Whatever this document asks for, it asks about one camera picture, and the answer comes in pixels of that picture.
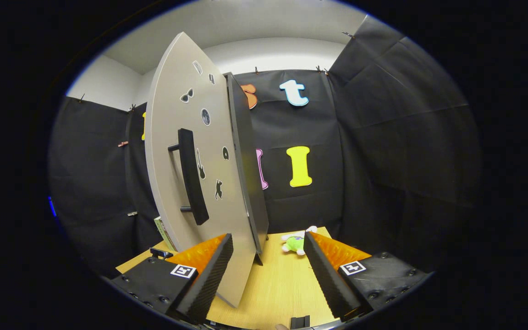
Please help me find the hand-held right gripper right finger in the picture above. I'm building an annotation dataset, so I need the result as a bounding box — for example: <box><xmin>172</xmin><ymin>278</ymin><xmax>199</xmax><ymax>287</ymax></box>
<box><xmin>303</xmin><ymin>231</ymin><xmax>429</xmax><ymax>321</ymax></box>

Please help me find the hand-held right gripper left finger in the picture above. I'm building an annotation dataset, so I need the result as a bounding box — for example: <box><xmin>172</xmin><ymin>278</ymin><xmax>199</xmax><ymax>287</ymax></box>
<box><xmin>110</xmin><ymin>233</ymin><xmax>235</xmax><ymax>325</ymax></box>

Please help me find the black door handle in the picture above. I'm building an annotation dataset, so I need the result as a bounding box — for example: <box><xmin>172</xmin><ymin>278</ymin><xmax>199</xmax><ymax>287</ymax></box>
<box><xmin>168</xmin><ymin>128</ymin><xmax>210</xmax><ymax>226</ymax></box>

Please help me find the beige cabinet door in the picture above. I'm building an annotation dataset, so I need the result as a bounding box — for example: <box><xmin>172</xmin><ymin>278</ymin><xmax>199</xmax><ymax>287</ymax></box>
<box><xmin>145</xmin><ymin>31</ymin><xmax>259</xmax><ymax>308</ymax></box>

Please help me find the white and green plush toy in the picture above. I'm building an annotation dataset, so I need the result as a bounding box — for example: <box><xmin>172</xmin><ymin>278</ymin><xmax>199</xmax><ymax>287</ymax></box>
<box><xmin>281</xmin><ymin>225</ymin><xmax>318</xmax><ymax>256</ymax></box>

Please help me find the green book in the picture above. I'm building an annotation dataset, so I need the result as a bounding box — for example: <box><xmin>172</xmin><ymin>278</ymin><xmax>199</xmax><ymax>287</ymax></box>
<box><xmin>154</xmin><ymin>216</ymin><xmax>177</xmax><ymax>253</ymax></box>

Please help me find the black backdrop cloth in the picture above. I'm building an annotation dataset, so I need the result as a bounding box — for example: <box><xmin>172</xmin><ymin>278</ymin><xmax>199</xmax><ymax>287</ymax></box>
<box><xmin>49</xmin><ymin>14</ymin><xmax>482</xmax><ymax>275</ymax></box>

